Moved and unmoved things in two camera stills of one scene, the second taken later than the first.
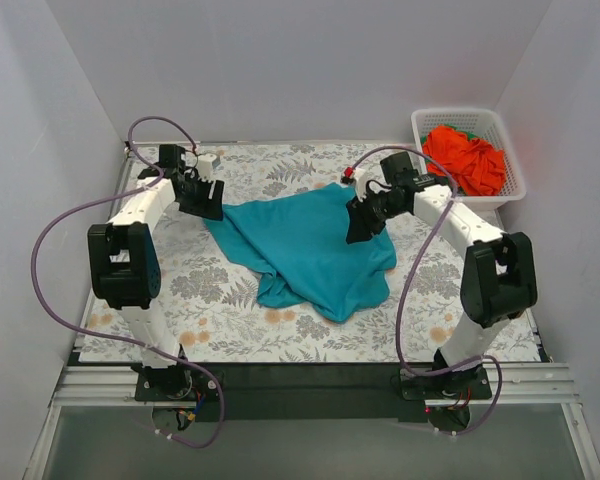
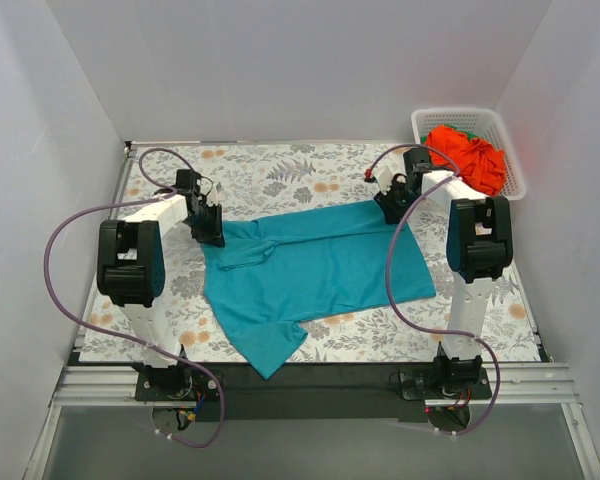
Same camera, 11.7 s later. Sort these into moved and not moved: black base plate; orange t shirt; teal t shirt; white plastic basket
Moved: teal t shirt
Not moved: black base plate; white plastic basket; orange t shirt
